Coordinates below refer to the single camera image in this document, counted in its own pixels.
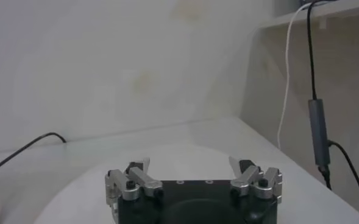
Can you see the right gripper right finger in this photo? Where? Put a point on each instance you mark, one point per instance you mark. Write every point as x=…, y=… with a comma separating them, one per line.
x=246, y=181

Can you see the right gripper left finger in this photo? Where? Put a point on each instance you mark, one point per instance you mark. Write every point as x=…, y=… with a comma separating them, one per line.
x=142, y=181

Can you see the white round plate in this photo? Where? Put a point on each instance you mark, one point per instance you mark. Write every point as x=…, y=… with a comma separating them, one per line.
x=191, y=164

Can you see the white side table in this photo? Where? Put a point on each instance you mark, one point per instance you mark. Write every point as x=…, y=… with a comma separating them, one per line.
x=343, y=12

